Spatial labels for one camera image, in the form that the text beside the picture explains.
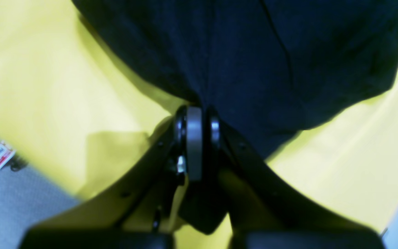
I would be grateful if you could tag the dark navy T-shirt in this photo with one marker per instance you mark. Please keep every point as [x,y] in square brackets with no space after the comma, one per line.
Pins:
[271,68]

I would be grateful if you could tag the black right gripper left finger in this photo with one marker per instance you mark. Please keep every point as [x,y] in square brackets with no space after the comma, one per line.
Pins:
[136,211]

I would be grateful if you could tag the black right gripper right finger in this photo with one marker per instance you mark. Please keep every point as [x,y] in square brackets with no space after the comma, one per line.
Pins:
[268,213]

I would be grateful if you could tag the cream yellow table cloth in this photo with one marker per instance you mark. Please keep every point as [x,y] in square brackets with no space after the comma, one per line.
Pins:
[82,118]

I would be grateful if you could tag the black red table clamp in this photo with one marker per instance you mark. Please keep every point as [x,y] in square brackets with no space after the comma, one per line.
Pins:
[10,158]

